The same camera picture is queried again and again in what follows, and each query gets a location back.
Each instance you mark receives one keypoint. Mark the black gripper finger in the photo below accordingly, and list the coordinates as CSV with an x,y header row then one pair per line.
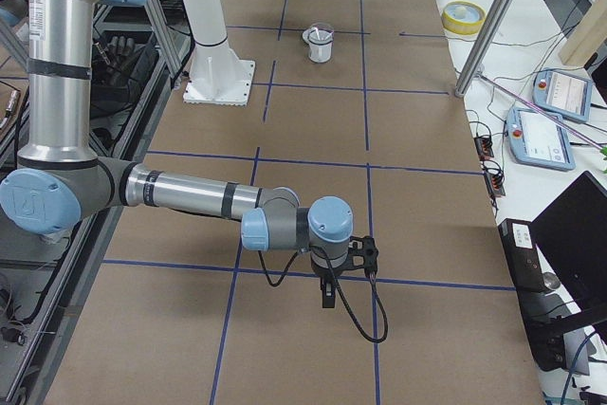
x,y
328,292

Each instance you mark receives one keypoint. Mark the brown paper table cover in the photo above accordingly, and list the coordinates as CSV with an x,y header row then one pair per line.
x,y
379,279

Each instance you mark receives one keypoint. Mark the far teach pendant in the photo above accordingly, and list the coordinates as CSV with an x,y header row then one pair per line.
x,y
563,93

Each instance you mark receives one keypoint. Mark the teach pendant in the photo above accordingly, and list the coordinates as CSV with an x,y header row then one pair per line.
x,y
563,93
534,140

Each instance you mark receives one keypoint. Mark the white pedestal column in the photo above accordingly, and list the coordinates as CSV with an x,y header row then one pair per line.
x,y
217,75

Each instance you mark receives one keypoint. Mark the black laptop computer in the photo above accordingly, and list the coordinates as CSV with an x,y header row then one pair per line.
x,y
571,234

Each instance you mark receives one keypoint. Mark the white enamel cup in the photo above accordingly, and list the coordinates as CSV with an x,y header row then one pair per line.
x,y
318,54

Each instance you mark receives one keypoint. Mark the black box device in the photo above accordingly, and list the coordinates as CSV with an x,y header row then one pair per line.
x,y
553,331

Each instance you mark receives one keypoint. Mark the wooden board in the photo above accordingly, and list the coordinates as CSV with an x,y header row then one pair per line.
x,y
587,37

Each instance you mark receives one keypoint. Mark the near orange black adapter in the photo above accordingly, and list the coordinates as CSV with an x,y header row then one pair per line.
x,y
495,183

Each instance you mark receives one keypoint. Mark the yellow tape roll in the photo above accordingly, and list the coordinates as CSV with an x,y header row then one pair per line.
x,y
463,17

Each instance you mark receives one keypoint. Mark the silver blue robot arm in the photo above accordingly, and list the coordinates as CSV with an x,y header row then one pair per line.
x,y
60,180

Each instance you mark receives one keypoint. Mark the far orange black adapter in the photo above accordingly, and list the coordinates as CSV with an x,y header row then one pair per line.
x,y
483,145

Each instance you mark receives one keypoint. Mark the orange black adapter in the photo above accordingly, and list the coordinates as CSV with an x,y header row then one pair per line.
x,y
495,183
483,145

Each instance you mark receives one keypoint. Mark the aluminium frame post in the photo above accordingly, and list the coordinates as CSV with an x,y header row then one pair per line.
x,y
495,16

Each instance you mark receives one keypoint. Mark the near teach pendant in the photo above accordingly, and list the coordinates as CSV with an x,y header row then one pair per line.
x,y
534,140

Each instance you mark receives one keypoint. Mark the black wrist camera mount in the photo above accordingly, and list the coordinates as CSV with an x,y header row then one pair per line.
x,y
362,254

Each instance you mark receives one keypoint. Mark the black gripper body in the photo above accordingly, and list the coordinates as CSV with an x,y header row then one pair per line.
x,y
326,276

